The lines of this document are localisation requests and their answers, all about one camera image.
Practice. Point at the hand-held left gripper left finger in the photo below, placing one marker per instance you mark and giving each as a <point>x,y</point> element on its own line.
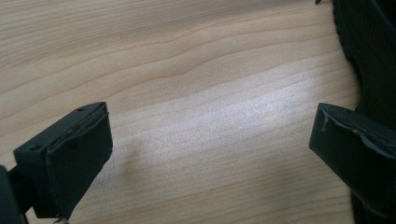
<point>68,155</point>

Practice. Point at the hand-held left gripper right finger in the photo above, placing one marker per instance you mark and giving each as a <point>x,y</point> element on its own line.
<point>358,152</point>

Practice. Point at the black ribbed fabric item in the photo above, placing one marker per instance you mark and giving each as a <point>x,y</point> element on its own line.
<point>370,56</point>

